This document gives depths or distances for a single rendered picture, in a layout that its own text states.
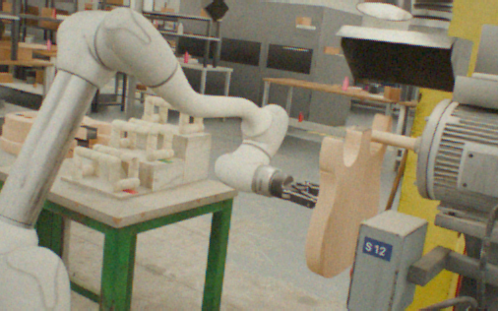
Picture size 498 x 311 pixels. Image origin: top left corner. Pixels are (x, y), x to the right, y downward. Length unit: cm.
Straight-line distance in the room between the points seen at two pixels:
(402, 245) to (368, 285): 12
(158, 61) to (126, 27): 11
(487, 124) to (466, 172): 12
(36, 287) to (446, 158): 93
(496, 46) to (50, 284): 116
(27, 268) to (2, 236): 17
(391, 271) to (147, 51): 70
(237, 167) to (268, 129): 15
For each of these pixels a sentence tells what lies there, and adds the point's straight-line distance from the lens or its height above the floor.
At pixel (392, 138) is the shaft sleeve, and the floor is 126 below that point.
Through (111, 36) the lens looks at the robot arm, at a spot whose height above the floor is 143.
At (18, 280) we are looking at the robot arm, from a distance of 125.
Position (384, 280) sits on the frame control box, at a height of 101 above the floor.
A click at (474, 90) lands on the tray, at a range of 141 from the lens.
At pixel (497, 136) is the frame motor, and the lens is 137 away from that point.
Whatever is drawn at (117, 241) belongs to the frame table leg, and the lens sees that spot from 169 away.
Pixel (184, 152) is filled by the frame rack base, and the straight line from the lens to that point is 200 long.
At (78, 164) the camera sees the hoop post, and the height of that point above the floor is 99.
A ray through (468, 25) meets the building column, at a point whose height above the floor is 161.
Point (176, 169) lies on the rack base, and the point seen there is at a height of 99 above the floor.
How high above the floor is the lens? 147
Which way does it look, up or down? 12 degrees down
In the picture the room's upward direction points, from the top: 7 degrees clockwise
